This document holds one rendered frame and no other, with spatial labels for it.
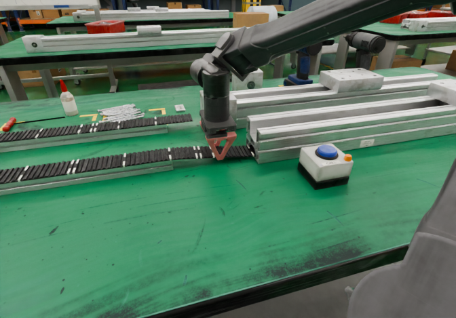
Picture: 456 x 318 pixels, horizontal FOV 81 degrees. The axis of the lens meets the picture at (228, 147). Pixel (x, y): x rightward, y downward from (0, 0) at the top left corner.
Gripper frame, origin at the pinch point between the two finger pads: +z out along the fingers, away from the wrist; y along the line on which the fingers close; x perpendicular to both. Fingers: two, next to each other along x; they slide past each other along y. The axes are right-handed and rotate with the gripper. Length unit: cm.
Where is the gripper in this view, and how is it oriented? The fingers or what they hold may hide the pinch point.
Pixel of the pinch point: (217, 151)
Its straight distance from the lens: 65.1
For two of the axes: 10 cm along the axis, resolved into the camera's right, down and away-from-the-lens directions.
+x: -9.7, 1.3, -2.2
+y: -2.6, -5.0, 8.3
